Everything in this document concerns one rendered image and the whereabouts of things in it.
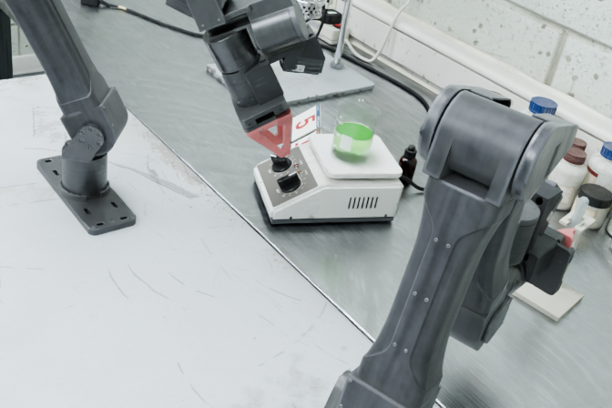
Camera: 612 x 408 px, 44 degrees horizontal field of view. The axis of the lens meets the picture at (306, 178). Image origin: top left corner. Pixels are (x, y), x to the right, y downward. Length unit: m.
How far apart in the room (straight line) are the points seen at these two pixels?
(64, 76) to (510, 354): 0.67
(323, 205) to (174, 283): 0.26
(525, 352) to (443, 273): 0.42
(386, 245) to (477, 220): 0.54
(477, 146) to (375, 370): 0.21
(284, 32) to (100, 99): 0.27
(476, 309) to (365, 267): 0.34
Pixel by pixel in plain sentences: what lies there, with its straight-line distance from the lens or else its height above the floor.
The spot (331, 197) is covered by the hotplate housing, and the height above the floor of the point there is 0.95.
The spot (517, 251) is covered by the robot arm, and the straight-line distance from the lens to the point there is 0.82.
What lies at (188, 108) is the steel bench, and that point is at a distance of 1.41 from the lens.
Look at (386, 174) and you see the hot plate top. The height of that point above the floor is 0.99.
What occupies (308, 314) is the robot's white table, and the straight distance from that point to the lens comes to 0.97.
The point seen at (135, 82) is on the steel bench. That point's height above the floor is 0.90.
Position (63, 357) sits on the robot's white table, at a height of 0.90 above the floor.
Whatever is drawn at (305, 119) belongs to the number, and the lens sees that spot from 1.37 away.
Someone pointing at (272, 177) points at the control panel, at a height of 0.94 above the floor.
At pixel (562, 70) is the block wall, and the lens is 1.51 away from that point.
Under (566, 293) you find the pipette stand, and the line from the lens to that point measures 1.14.
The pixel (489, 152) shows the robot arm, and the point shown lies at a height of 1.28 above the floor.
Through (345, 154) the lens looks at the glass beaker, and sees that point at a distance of 1.11.
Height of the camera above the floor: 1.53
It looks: 31 degrees down
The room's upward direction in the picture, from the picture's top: 10 degrees clockwise
